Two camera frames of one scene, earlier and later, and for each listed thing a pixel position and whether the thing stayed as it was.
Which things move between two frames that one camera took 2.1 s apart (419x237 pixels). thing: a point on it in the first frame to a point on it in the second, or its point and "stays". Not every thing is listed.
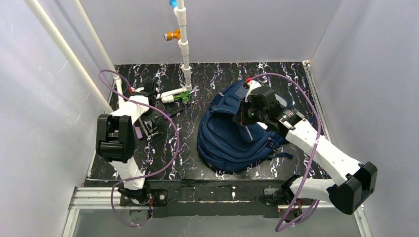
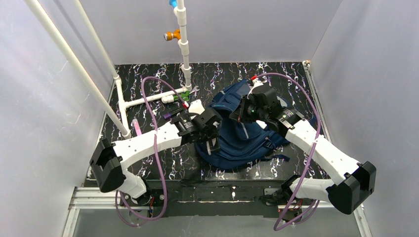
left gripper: [152, 90] to [211, 131]
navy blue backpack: [225, 144] stays
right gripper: [244, 113] stays
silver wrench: [194, 89] stays
